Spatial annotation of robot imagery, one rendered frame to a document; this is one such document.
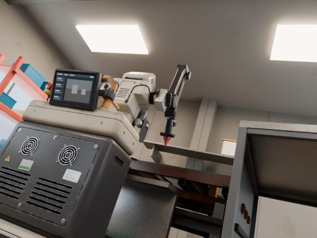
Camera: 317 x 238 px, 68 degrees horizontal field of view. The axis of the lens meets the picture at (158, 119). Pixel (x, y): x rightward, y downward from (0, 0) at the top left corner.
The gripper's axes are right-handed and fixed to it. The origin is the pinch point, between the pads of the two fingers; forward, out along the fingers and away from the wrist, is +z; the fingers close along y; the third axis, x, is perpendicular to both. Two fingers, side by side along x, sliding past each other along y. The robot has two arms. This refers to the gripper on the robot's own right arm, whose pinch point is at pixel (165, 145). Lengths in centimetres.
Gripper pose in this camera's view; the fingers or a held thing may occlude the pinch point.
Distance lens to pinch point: 178.9
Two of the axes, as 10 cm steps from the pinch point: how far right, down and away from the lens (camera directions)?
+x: -3.5, -0.7, -9.3
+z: -1.6, 9.9, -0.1
